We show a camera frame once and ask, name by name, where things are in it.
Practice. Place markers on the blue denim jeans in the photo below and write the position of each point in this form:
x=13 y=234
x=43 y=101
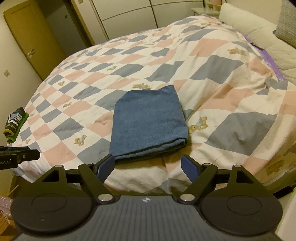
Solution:
x=146 y=124

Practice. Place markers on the purple bed sheet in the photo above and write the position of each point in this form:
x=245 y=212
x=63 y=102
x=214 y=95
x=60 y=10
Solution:
x=268 y=59

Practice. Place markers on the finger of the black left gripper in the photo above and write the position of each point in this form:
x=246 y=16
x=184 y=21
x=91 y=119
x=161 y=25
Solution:
x=11 y=157

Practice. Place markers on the cream pillow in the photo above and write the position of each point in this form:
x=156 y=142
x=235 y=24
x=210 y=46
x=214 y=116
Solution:
x=260 y=32

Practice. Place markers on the white nightstand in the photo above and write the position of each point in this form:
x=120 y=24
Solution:
x=206 y=11

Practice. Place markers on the green black folded garment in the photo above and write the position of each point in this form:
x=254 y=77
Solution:
x=14 y=124

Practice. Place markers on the white wardrobe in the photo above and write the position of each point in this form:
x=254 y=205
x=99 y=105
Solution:
x=106 y=20

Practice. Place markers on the grey patterned cushion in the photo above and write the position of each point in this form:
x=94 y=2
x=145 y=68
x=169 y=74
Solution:
x=286 y=29

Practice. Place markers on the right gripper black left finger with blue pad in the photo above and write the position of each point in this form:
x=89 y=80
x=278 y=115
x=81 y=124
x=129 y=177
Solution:
x=93 y=178

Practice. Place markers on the wall light switch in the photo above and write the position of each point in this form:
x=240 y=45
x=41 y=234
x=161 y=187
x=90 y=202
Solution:
x=6 y=73

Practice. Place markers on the yellow wooden door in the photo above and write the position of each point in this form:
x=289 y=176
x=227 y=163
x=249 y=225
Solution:
x=33 y=35

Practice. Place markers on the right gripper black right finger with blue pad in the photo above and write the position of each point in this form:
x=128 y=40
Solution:
x=202 y=177

